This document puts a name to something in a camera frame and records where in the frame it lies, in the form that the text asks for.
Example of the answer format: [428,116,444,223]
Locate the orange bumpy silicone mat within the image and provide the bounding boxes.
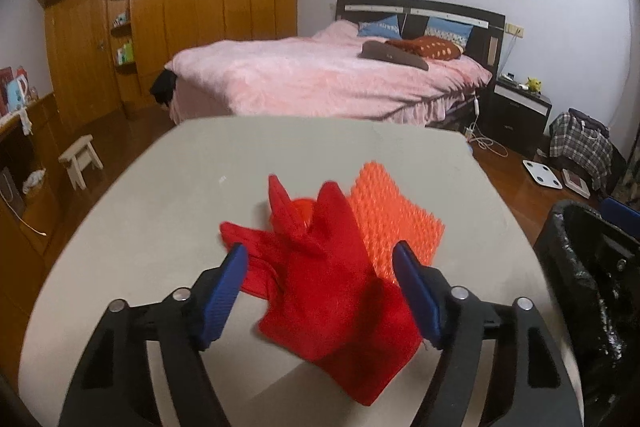
[347,161,445,284]

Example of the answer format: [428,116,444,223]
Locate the red fabric glove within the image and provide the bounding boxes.
[220,176,421,405]

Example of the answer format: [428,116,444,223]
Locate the black trash bin with liner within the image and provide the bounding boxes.
[534,199,639,426]

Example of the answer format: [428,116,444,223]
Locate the flat book on floor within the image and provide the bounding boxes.
[562,169,591,199]

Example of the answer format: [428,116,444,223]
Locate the plaid bag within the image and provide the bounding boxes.
[548,112,614,194]

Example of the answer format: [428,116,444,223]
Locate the white bathroom scale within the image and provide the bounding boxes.
[522,159,563,190]

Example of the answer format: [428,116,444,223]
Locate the black nightstand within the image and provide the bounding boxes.
[484,80,552,159]

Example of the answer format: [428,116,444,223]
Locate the yellow plush toy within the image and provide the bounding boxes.
[526,77,541,94]

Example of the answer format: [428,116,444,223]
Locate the black bed headboard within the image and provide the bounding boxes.
[335,0,506,78]

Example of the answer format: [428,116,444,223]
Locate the small white wooden stool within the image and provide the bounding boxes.
[58,134,104,190]

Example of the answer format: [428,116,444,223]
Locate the wooden sideboard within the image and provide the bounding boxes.
[1,94,62,359]

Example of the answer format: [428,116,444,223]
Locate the rust dotted pillow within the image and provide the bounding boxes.
[386,36,463,61]

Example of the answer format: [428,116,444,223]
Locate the right blue pillow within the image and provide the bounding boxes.
[424,17,473,50]

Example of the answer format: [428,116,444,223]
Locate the blue pillow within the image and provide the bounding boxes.
[424,17,473,50]
[358,15,401,40]

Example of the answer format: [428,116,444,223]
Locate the left blue pillow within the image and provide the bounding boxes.
[358,15,401,40]

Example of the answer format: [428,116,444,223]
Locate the brown flat cushion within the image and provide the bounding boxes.
[359,40,428,72]

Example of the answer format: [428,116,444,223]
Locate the black garment on bed corner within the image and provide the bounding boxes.
[149,69,177,108]

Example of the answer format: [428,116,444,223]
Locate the pink covered bed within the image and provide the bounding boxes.
[165,20,491,127]

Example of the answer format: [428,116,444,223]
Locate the blue electric kettle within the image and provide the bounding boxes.
[6,75,29,113]

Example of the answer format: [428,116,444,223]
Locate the white charging cable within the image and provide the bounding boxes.
[464,98,509,160]

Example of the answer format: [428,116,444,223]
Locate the white cable on sideboard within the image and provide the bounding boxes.
[0,166,49,238]

